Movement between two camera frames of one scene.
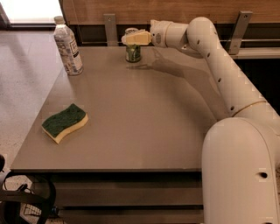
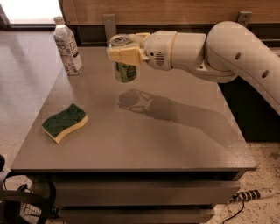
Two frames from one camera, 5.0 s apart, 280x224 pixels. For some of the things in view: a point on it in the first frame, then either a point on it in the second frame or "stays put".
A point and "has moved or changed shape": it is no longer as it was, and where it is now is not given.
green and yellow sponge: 64,122 stays put
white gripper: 157,31 → 159,49
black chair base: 11,201 stays put
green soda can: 132,51 has moved or changed shape
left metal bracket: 111,31 stays put
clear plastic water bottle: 67,47 stays put
